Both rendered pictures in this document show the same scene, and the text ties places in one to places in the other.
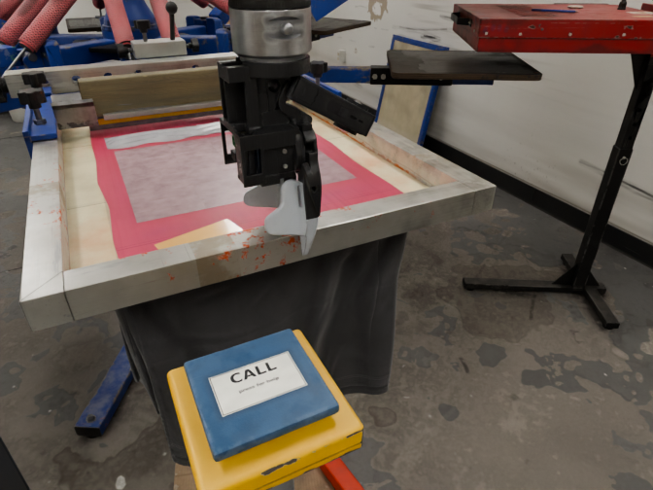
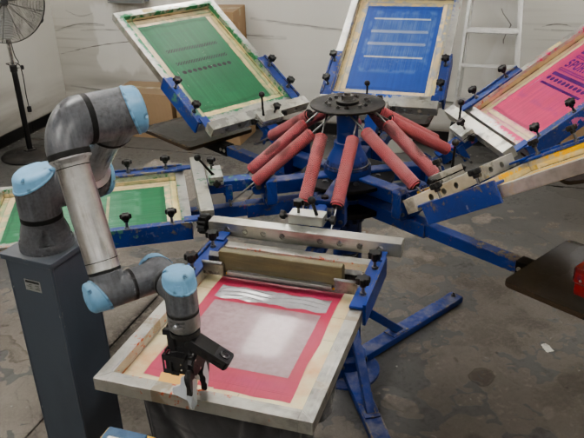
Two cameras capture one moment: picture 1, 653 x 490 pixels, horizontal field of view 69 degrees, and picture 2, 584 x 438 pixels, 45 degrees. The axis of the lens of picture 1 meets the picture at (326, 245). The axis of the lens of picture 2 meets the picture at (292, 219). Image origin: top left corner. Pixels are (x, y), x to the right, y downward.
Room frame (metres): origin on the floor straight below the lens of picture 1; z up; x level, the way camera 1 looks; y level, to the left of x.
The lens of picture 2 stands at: (-0.29, -1.11, 2.11)
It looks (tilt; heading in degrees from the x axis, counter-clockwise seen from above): 26 degrees down; 46
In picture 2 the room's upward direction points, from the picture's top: 2 degrees counter-clockwise
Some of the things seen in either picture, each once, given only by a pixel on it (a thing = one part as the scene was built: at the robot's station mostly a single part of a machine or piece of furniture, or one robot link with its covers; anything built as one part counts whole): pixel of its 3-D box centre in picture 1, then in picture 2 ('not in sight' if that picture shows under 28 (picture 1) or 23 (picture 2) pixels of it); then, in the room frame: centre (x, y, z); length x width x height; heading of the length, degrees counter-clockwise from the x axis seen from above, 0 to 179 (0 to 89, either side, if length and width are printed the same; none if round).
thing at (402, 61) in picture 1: (326, 71); (482, 248); (1.73, 0.00, 0.91); 1.34 x 0.40 x 0.08; 86
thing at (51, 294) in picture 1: (217, 143); (255, 317); (0.83, 0.20, 0.97); 0.79 x 0.58 x 0.04; 26
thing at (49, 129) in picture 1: (45, 125); (203, 264); (0.92, 0.55, 0.97); 0.30 x 0.05 x 0.07; 26
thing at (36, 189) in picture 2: not in sight; (38, 189); (0.47, 0.65, 1.37); 0.13 x 0.12 x 0.14; 170
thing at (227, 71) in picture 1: (269, 119); (184, 348); (0.48, 0.06, 1.12); 0.09 x 0.08 x 0.12; 116
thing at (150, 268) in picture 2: not in sight; (154, 276); (0.49, 0.15, 1.28); 0.11 x 0.11 x 0.08; 80
